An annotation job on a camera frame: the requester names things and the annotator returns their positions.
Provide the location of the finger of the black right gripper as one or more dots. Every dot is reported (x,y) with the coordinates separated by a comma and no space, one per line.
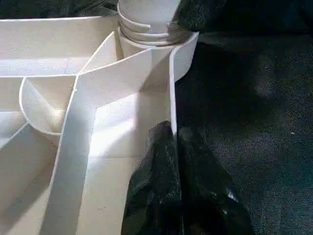
(200,14)

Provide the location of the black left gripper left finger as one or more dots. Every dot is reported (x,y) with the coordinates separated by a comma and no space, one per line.
(154,191)

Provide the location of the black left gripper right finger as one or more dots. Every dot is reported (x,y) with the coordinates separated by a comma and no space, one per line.
(210,200)

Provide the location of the white plastic table leg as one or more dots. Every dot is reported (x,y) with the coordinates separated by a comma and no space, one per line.
(146,14)

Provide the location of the white plastic table top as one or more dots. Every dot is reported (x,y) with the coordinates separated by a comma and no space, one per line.
(49,49)

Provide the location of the black work surface mat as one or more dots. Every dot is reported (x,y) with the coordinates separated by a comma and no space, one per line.
(264,122)

